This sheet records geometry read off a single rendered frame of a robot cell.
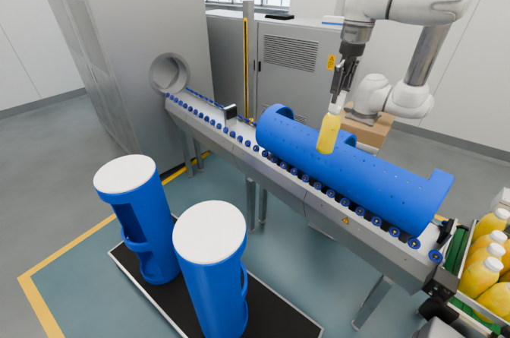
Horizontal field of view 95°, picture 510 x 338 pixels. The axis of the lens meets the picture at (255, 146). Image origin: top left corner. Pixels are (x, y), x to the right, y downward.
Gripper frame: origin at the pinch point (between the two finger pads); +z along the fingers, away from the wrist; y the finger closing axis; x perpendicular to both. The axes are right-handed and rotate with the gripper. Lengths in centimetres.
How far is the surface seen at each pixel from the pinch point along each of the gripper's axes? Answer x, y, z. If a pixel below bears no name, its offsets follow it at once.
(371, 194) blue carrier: 22.2, -4.9, 33.6
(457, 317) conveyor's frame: 63, 3, 56
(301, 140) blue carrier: -15.6, -7.9, 27.6
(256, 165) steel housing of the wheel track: -44, -8, 60
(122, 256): -97, 72, 136
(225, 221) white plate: -14, 41, 45
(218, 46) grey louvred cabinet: -231, -126, 35
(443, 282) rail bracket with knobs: 54, 4, 45
